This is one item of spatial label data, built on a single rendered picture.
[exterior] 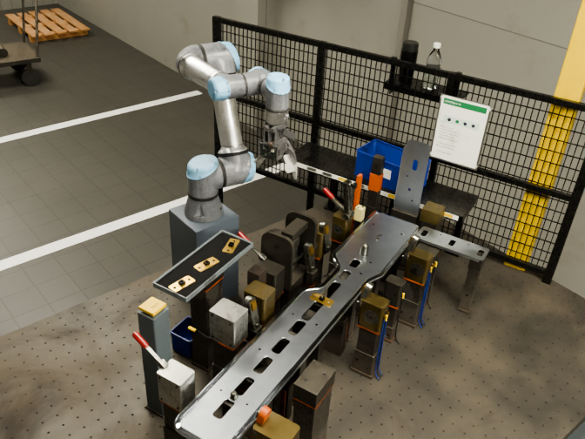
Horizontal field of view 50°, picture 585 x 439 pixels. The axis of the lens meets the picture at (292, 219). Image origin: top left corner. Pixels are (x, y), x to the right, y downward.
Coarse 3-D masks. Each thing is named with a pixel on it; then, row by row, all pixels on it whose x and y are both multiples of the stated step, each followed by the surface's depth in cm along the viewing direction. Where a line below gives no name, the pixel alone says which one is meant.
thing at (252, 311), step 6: (246, 300) 204; (252, 300) 205; (246, 306) 204; (252, 306) 204; (252, 312) 206; (252, 318) 206; (258, 318) 209; (252, 324) 207; (258, 324) 208; (252, 330) 209
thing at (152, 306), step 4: (148, 300) 193; (152, 300) 193; (156, 300) 193; (144, 304) 191; (148, 304) 191; (152, 304) 191; (156, 304) 192; (160, 304) 192; (164, 304) 192; (140, 308) 190; (144, 308) 190; (148, 308) 190; (152, 308) 190; (156, 308) 190; (160, 308) 190; (148, 312) 189; (152, 312) 188; (156, 312) 189
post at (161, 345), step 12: (144, 312) 191; (168, 312) 194; (144, 324) 192; (156, 324) 190; (168, 324) 196; (144, 336) 195; (156, 336) 192; (168, 336) 198; (156, 348) 195; (168, 348) 201; (144, 360) 202; (168, 360) 203; (144, 372) 205; (156, 372) 201; (156, 384) 205; (156, 396) 208; (156, 408) 212
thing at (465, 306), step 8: (472, 264) 253; (480, 264) 251; (472, 272) 255; (480, 272) 257; (472, 280) 257; (464, 288) 260; (472, 288) 258; (464, 296) 262; (472, 296) 261; (464, 304) 264; (464, 312) 265
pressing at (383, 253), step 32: (384, 224) 265; (352, 256) 245; (384, 256) 246; (320, 288) 227; (352, 288) 228; (288, 320) 212; (320, 320) 213; (256, 352) 199; (288, 352) 200; (224, 384) 187; (256, 384) 188; (192, 416) 177; (224, 416) 177
